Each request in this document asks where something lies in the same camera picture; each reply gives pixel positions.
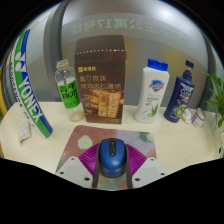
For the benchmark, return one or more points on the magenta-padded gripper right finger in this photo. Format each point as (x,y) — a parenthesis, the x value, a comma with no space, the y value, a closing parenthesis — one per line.
(145,170)

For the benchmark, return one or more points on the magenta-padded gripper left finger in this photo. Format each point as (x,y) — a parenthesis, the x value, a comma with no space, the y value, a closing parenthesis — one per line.
(78,170)

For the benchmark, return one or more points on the blue computer mouse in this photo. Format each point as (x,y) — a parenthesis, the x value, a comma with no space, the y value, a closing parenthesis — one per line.
(112,160)

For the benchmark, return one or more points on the pastel floral mouse pad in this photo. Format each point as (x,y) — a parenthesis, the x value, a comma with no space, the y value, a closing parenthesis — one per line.
(91,135)

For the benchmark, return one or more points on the crumpled white tissue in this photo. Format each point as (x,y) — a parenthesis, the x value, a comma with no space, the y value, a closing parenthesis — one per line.
(186,116)

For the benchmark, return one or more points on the white bottle blue cap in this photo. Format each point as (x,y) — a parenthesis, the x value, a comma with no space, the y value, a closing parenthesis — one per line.
(151,93)

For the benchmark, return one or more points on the clear bottle green label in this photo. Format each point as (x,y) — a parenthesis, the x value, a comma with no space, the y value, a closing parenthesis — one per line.
(70,93)

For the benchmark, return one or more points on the dark blue pump bottle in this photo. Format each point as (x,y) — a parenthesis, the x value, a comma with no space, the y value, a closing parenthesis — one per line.
(180,96)

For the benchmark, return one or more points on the brown snack box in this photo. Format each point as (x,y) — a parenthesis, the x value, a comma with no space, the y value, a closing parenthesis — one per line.
(100,83)

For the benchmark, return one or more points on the white green shuttlecock tube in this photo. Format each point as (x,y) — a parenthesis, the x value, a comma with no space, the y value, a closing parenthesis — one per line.
(28,90)

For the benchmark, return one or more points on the green plant white pot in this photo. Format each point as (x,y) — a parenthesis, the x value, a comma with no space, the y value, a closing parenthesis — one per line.
(217,96)

